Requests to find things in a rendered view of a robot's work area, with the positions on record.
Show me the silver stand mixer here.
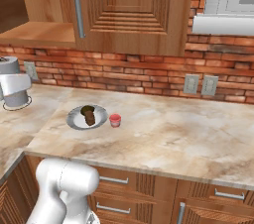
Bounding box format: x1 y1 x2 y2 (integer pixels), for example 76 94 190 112
0 56 34 112

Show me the wooden drawer front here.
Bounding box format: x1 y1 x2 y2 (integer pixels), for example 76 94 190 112
92 166 179 202
175 178 254 210
87 191 176 224

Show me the silver drawer handle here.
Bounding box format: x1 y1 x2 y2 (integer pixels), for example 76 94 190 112
213 187 246 202
95 201 132 215
98 175 130 185

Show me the white framed window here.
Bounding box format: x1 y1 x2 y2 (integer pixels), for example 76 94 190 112
190 0 254 37

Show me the grey wall outlet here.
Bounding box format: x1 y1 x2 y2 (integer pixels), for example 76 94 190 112
183 73 200 96
200 74 219 97
23 60 40 82

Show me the brown bread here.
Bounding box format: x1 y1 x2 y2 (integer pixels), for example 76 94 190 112
83 110 97 128

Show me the grey round plate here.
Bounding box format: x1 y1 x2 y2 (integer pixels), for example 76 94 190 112
65 104 110 132

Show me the wooden base cabinet door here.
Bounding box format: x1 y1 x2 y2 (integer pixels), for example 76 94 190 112
170 197 254 224

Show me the silver cabinet door handle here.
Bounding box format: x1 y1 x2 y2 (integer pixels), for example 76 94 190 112
70 0 86 40

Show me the open wooden wall cabinet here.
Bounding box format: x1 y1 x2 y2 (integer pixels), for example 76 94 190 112
0 0 77 50

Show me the silver base cabinet handle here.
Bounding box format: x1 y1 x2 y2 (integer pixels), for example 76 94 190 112
176 201 187 224

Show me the wooden corner base cabinet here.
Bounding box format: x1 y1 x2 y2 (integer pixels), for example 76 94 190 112
0 154 44 224

